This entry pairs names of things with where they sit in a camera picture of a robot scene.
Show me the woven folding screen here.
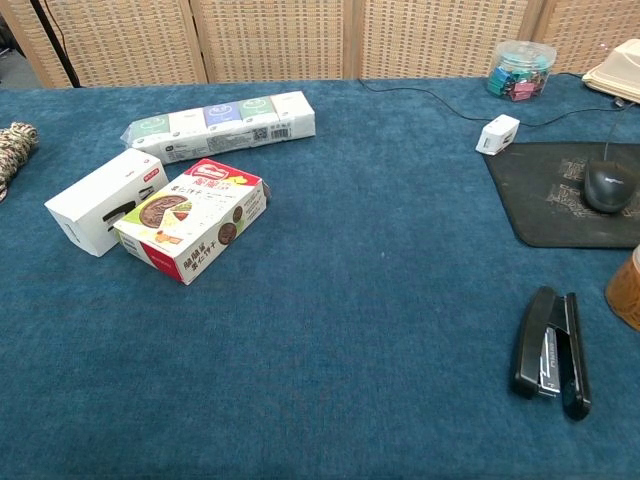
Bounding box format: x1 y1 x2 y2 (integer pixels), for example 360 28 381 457
0 0 640 90

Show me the blue table cloth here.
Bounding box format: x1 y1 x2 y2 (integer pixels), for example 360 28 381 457
0 77 640 480

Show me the small white adapter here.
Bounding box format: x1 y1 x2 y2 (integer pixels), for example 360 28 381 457
475 113 521 156

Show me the black tripod stand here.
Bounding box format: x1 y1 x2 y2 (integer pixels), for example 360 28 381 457
29 0 81 89

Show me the thin black cable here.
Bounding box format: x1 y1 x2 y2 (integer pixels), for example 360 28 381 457
357 72 632 164

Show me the beige takeout container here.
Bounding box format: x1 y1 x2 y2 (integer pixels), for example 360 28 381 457
581 38 640 105

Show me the white stapler carton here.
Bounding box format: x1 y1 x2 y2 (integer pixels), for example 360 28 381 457
43 147 170 259

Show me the black mouse pad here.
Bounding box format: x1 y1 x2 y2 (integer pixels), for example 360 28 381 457
487 142 640 250

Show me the brown round lidded tub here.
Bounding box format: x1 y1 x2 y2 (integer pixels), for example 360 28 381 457
604 243 640 331

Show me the wrapped tissue multipack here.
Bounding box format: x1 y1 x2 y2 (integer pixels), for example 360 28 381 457
123 90 317 166

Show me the clear jar of binder clips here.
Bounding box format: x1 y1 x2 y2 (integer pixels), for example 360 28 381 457
486 40 558 103

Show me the black computer mouse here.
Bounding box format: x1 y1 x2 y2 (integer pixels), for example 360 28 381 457
583 158 634 215

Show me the black stapler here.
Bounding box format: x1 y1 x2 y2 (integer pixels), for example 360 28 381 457
509 286 593 422

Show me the red white cookie box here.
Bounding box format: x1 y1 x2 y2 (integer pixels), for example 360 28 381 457
112 158 269 286

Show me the coiled speckled rope bundle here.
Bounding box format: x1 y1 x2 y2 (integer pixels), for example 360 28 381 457
0 121 40 204

